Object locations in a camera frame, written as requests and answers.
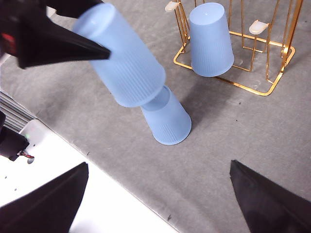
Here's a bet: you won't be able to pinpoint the grey ribbed metal profile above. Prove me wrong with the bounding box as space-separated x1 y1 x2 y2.
0 91 37 133

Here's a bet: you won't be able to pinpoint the gold wire cup holder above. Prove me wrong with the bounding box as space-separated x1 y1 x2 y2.
164 0 304 97

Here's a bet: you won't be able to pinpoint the blue ribbed plastic cup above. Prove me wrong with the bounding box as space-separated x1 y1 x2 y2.
72 2 167 108
140 84 192 146
189 2 235 78

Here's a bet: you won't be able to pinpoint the white box with green light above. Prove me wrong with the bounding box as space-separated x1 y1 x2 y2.
18 118 55 151

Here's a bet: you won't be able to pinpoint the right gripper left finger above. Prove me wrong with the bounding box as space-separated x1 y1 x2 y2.
0 162 89 233

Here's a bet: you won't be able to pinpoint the black device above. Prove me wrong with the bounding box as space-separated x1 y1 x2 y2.
0 110 30 161

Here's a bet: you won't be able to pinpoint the red and black wires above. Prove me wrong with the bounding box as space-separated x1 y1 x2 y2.
16 150 35 160

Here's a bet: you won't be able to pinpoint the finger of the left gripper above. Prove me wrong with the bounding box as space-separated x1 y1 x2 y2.
46 0 105 19
17 18 112 70

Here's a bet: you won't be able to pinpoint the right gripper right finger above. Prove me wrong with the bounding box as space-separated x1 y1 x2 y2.
229 159 311 233

